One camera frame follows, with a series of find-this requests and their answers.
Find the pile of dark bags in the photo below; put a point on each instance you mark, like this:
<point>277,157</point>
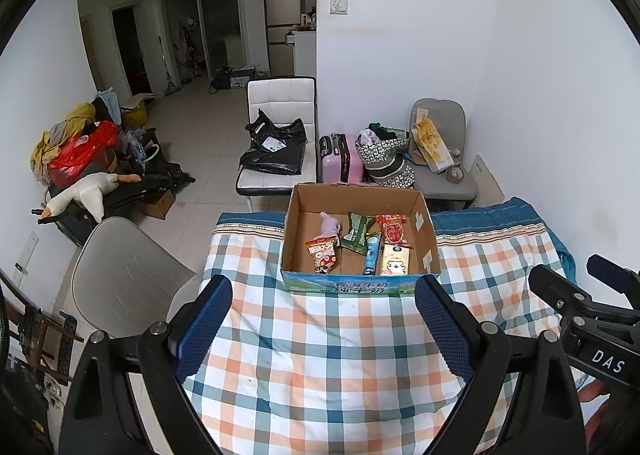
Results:
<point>155,175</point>

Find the small brown cardboard box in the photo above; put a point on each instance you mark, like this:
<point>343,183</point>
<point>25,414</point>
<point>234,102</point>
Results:
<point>160,205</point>

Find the white padded chair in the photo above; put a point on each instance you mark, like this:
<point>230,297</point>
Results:
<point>280,92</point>

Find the yellow bin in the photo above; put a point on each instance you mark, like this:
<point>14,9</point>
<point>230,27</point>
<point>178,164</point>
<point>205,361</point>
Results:
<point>135,115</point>

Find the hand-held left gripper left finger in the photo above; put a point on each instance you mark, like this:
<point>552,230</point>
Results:
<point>202,325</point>

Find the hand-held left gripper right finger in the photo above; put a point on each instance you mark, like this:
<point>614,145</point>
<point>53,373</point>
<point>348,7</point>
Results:
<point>442,320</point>

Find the plaid blanket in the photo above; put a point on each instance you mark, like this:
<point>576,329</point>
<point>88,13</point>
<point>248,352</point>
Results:
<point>325,360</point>

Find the white goose plush toy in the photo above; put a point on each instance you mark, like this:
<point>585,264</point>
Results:
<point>85,190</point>

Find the panda print snack packet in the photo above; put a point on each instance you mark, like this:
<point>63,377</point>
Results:
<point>321,255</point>

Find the yellow snack bag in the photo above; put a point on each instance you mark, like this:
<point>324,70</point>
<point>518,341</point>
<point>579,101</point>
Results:
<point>430,137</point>

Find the light blue bag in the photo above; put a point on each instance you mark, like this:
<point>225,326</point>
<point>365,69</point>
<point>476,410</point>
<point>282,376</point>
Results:
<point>107,102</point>

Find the grey shell chair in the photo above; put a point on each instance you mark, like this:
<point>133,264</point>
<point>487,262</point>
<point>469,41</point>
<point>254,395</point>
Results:
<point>125,275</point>

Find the pink suitcase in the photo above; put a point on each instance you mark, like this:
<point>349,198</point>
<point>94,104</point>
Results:
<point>340,165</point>

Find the black floor bag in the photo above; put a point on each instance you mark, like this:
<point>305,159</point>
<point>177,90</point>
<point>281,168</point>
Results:
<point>220,80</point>

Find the grey cushioned chair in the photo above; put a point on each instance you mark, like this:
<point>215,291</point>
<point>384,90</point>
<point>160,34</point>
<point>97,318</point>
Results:
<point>440,185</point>

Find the black plastic bag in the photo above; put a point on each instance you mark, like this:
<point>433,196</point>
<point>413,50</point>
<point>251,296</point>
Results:
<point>275,160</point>

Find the tape roll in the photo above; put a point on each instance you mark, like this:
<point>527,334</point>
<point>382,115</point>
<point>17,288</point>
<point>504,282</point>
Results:
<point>455,174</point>

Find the yellow cloth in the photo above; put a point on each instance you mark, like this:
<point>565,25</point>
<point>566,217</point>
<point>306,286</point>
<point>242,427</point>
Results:
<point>80,112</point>

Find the person's right hand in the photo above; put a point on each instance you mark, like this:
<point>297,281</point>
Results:
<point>595,391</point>

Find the red plastic bag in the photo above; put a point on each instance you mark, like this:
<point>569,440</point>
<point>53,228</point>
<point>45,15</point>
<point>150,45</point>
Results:
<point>80,152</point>

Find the red snack packet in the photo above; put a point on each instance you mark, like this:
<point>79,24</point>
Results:
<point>392,230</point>

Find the wooden chair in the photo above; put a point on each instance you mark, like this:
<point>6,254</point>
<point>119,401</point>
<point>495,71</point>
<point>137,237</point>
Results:
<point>30,335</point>

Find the purple sock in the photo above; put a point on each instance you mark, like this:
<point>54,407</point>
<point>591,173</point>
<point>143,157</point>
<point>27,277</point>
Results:
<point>330,227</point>

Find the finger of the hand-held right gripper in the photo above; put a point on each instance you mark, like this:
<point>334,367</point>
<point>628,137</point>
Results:
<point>617,280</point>
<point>555,290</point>

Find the white wall plate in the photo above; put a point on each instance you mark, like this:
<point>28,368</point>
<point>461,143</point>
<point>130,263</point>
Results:
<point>25,260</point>

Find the white leaning board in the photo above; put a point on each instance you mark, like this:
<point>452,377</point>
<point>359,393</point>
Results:
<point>487,180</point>

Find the light blue tube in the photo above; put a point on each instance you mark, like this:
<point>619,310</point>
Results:
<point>371,255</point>

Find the white cabinet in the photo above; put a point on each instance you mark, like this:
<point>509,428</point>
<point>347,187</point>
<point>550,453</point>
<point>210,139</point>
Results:
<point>305,52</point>

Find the wall switch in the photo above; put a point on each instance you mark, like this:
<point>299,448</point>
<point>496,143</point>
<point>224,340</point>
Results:
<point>338,6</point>

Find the green snack packet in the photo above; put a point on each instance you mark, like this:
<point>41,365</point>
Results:
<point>356,232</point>

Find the dark clothes bundle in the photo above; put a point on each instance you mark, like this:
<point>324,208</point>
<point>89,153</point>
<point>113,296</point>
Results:
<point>380,130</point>

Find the black white patterned tote bag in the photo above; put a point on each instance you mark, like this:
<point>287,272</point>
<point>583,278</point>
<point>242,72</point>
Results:
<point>380,155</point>

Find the yellow tissue packet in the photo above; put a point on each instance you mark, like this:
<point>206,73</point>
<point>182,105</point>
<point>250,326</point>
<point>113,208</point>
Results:
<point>395,262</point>

